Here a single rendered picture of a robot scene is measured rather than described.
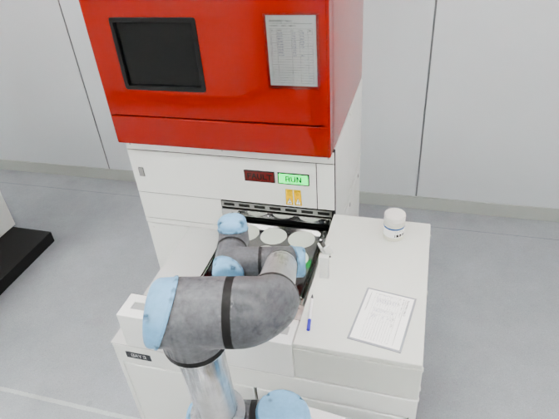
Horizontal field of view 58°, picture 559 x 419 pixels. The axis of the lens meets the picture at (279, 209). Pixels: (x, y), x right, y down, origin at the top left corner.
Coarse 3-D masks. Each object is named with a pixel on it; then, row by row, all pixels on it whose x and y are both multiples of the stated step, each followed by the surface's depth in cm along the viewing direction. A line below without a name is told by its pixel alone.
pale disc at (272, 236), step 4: (276, 228) 192; (264, 232) 191; (268, 232) 190; (272, 232) 190; (276, 232) 190; (280, 232) 190; (284, 232) 190; (260, 236) 189; (264, 236) 189; (268, 236) 188; (272, 236) 188; (276, 236) 188; (280, 236) 188; (284, 236) 188; (264, 240) 187; (268, 240) 186; (272, 240) 186; (276, 240) 186; (280, 240) 186
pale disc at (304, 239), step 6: (294, 234) 188; (300, 234) 188; (306, 234) 188; (312, 234) 187; (288, 240) 186; (294, 240) 185; (300, 240) 185; (306, 240) 185; (312, 240) 185; (306, 246) 182
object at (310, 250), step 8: (248, 224) 195; (256, 224) 195; (264, 224) 195; (288, 232) 190; (312, 232) 189; (256, 240) 187; (304, 248) 181; (312, 248) 181; (312, 256) 177; (208, 272) 174; (296, 280) 168; (304, 280) 167
